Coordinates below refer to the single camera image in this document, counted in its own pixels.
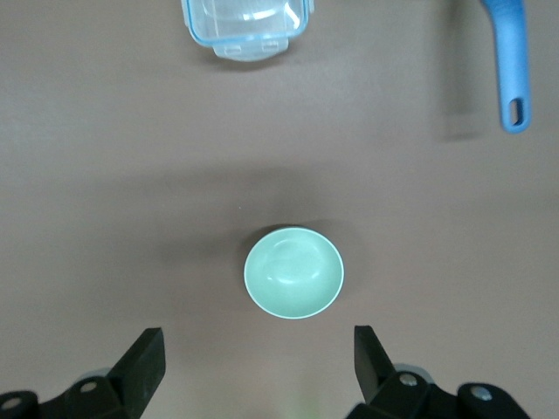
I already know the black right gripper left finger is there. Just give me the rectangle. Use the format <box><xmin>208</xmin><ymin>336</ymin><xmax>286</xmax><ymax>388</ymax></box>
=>
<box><xmin>0</xmin><ymin>327</ymin><xmax>168</xmax><ymax>419</ymax></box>

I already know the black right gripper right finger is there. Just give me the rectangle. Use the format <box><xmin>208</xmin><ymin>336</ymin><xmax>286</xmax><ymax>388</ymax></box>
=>
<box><xmin>344</xmin><ymin>325</ymin><xmax>532</xmax><ymax>419</ymax></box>

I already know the light green bowl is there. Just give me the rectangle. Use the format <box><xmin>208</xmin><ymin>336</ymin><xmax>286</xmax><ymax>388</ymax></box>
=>
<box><xmin>243</xmin><ymin>226</ymin><xmax>345</xmax><ymax>319</ymax></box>

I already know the brown table cover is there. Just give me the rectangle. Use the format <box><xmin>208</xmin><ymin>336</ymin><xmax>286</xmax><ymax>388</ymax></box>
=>
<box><xmin>0</xmin><ymin>0</ymin><xmax>559</xmax><ymax>419</ymax></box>

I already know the clear plastic lidded container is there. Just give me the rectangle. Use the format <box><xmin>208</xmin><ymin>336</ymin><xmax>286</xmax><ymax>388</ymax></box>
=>
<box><xmin>181</xmin><ymin>0</ymin><xmax>316</xmax><ymax>62</ymax></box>

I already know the black pot with blue handle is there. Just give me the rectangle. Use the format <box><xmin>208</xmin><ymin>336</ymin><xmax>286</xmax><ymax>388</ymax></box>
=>
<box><xmin>478</xmin><ymin>0</ymin><xmax>533</xmax><ymax>134</ymax></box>

